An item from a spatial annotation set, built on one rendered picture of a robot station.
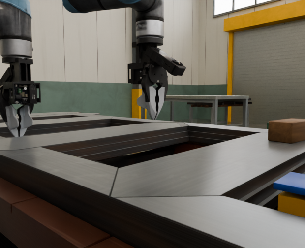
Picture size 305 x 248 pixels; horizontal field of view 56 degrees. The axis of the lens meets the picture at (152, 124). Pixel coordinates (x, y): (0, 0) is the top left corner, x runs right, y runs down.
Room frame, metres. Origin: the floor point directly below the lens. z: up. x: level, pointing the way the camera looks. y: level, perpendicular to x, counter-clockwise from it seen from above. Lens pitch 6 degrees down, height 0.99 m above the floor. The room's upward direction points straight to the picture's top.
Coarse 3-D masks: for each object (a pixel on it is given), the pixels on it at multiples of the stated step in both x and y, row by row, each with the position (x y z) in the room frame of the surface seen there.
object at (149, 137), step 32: (0, 128) 0.98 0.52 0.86; (32, 128) 1.06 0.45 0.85; (64, 128) 1.15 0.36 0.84; (192, 128) 1.02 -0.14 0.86; (0, 160) 0.54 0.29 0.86; (96, 160) 0.72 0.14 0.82; (288, 160) 0.50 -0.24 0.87; (32, 192) 0.45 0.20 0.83; (64, 192) 0.39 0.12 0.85; (96, 192) 0.34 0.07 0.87; (256, 192) 0.38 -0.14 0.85; (96, 224) 0.34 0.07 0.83; (128, 224) 0.30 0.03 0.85; (160, 224) 0.27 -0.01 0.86
